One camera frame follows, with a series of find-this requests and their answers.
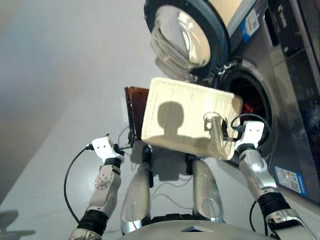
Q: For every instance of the orange-red cloth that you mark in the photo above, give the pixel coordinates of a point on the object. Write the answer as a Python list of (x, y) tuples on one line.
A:
[(247, 108)]

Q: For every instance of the pale woven basket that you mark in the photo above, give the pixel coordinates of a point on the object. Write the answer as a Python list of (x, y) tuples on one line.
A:
[(190, 100)]

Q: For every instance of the grey washing machine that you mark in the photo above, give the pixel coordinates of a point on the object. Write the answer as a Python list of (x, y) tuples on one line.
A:
[(287, 100)]

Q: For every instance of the round washing machine door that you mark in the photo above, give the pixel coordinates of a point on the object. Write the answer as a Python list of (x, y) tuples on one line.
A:
[(180, 32)]

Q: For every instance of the dark brown wooden stand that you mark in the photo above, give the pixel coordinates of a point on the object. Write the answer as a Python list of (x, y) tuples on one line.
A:
[(137, 105)]

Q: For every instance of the energy label sticker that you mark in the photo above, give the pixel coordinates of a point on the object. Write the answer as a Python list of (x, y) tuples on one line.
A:
[(291, 181)]

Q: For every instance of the silver robot torso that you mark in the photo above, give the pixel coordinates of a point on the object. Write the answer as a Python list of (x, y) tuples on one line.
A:
[(175, 232)]

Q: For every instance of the blue barcode sticker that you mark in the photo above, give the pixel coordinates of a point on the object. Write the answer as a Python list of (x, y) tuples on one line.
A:
[(251, 22)]

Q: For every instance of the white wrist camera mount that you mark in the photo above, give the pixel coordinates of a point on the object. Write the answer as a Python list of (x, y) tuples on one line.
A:
[(102, 147), (252, 132)]

